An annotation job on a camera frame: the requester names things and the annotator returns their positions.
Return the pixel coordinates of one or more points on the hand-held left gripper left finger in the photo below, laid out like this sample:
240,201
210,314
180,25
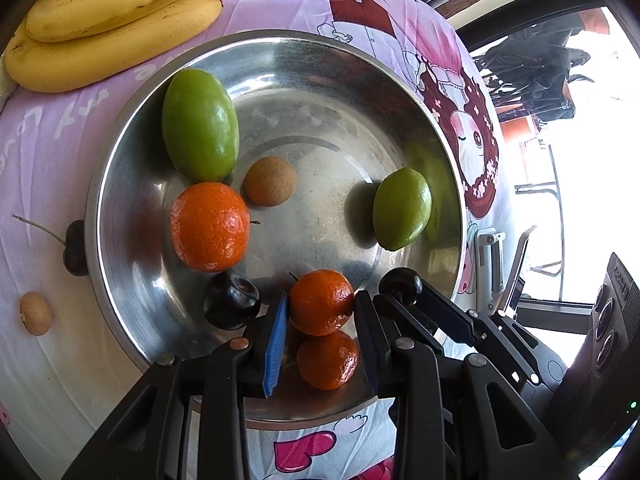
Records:
275,355

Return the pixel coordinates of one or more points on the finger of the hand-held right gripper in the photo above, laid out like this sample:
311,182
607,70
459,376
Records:
400,317
447,312

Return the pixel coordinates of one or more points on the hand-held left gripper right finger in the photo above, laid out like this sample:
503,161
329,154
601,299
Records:
367,350

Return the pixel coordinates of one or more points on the dark cherry with curved stem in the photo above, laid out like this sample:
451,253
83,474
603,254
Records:
400,282

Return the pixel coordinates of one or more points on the orange mandarin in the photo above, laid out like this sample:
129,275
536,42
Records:
320,302
210,227

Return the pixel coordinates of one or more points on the small green jujube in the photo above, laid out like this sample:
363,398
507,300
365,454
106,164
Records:
402,207

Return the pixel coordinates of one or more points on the brown longan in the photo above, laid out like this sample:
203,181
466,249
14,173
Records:
35,312
270,180

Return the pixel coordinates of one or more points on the stainless steel bowl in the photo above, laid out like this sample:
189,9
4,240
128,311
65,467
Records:
320,125

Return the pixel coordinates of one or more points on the large green jujube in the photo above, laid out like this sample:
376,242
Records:
200,125

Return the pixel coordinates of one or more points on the orange container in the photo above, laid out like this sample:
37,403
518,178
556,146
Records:
520,132

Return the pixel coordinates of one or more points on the dark cherry with long stem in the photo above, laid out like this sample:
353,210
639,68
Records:
75,257

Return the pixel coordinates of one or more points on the drying rack with dark clothes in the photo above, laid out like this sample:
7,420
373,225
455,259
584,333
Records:
545,75

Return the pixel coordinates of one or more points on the pink printed blanket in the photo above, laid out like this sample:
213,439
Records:
45,160

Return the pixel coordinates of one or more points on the yellow banana bunch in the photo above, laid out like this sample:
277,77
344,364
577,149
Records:
115,10

